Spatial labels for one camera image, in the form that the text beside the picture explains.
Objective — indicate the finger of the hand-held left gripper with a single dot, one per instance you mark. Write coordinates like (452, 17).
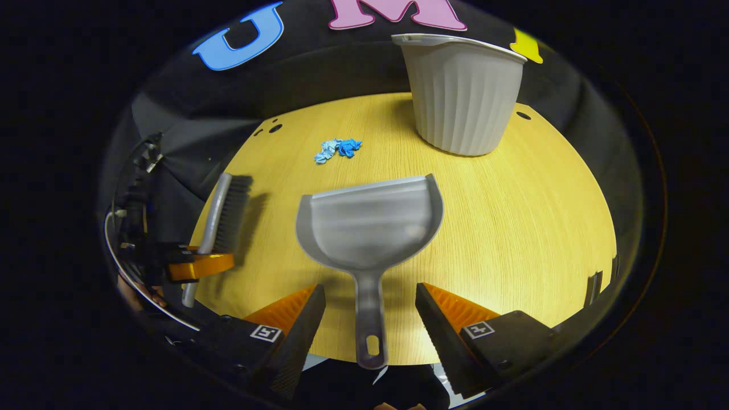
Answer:
(199, 266)

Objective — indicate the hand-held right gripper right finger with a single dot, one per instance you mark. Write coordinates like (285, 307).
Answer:
(441, 347)

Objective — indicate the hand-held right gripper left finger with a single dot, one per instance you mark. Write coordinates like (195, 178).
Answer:
(299, 347)

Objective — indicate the small grey broom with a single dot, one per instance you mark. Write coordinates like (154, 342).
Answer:
(233, 216)

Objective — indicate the light blue paper trash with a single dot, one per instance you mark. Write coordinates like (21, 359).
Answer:
(327, 151)

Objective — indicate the grey ribbed garbage bin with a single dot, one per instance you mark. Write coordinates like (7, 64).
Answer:
(461, 97)

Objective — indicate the wooden desktop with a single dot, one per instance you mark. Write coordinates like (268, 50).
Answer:
(512, 228)

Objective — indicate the black desk edge bracket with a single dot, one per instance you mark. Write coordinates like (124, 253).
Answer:
(595, 285)

